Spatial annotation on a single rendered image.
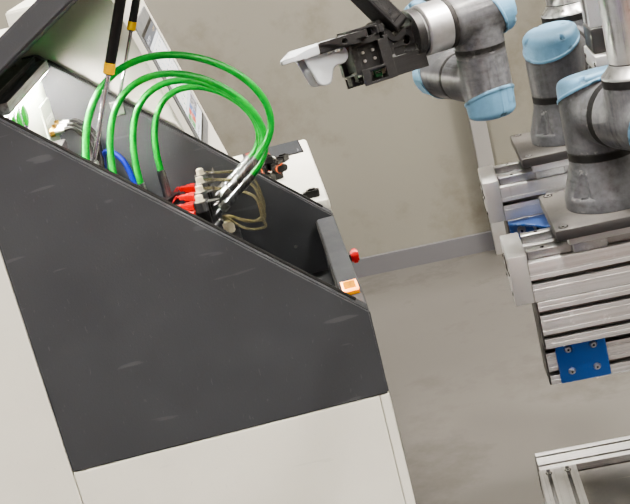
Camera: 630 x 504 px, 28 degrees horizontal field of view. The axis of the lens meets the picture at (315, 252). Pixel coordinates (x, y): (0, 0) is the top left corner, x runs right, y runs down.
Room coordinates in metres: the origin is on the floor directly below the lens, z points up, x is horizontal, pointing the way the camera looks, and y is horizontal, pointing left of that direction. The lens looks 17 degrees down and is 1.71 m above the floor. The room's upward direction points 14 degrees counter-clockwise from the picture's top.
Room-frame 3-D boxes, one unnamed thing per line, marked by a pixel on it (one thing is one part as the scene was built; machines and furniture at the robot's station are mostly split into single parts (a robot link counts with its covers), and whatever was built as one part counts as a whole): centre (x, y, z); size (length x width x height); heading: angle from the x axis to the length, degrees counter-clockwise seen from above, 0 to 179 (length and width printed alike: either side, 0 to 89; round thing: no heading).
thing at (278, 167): (3.14, 0.06, 1.01); 0.23 x 0.11 x 0.06; 1
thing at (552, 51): (2.56, -0.58, 1.20); 0.13 x 0.12 x 0.14; 148
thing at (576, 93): (2.06, -0.52, 1.20); 0.13 x 0.12 x 0.14; 19
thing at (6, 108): (2.40, 0.46, 1.43); 0.54 x 0.03 x 0.02; 1
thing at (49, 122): (2.64, 0.46, 1.20); 0.13 x 0.03 x 0.31; 1
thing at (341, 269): (2.40, -0.04, 0.87); 0.62 x 0.04 x 0.16; 1
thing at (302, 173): (3.10, 0.06, 0.96); 0.70 x 0.22 x 0.03; 1
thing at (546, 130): (2.56, -0.58, 1.09); 0.15 x 0.15 x 0.10
